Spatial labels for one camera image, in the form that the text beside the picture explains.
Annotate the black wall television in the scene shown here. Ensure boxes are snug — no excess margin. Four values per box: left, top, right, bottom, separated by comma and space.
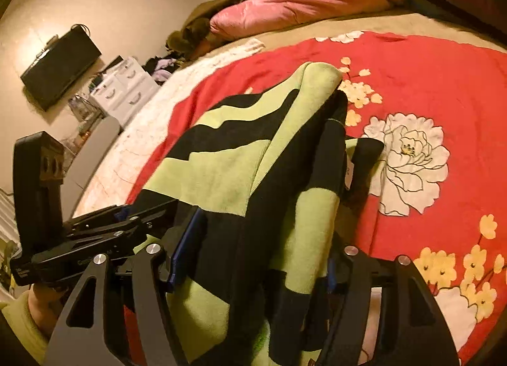
21, 24, 101, 111

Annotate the left hand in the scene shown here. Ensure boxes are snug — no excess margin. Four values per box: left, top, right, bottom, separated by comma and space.
28, 284, 67, 338

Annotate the green black striped garment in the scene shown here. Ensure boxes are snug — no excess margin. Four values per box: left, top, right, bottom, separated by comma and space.
132, 63, 383, 365

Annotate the red floral blanket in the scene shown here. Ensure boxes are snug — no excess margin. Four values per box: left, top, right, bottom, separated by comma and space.
129, 31, 506, 365

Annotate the dark clothes pile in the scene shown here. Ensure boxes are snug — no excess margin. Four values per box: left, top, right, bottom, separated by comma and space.
143, 51, 186, 85

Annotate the peach white quilt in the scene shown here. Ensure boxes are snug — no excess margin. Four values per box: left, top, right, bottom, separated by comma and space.
70, 38, 266, 217

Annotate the brown plush blanket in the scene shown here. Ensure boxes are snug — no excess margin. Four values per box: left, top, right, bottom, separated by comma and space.
165, 0, 247, 61

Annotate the white drawer chest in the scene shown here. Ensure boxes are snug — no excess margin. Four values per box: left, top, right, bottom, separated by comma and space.
89, 57, 159, 129

